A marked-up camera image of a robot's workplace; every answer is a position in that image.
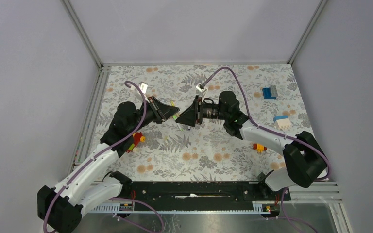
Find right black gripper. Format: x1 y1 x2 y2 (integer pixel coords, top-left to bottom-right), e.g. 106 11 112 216
175 95 229 127

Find blue white eraser block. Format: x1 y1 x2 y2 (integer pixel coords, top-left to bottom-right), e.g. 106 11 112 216
273 115 292 130

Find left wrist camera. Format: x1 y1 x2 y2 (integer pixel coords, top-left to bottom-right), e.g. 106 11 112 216
131 82 149 102

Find floral patterned table mat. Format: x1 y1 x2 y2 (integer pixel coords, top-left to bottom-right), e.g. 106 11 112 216
91 64 312 181

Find red yellow green toy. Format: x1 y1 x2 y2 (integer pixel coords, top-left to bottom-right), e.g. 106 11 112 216
127 132 145 153

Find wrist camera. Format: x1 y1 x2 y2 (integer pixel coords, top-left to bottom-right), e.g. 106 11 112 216
195 83 208 100
131 82 149 102

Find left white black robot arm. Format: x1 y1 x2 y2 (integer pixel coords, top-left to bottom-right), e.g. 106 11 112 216
37 97 180 233

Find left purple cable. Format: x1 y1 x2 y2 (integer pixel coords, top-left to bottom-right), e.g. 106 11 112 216
43 81 165 233

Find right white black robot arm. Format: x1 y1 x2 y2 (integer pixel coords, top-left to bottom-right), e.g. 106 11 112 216
176 91 328 200

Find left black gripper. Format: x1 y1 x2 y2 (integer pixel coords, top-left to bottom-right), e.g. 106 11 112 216
128 96 179 134

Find blue grey toy blocks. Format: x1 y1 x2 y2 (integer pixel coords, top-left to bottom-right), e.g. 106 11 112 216
262 85 278 100

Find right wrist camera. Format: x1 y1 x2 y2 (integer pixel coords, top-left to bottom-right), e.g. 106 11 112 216
195 83 208 100

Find white slotted cable duct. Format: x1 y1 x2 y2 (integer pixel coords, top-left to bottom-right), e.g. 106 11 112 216
89 201 271 215

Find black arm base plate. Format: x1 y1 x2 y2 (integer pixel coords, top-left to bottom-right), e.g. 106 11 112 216
118 181 291 210

